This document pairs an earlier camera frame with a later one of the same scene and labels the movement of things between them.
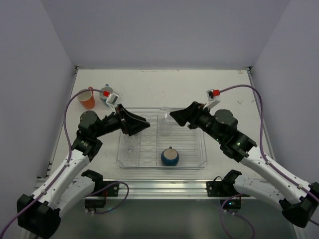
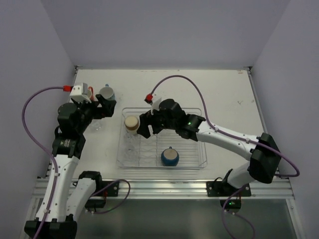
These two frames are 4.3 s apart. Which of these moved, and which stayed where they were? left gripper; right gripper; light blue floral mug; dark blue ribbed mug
Moved: left gripper; right gripper
Stayed: dark blue ribbed mug; light blue floral mug
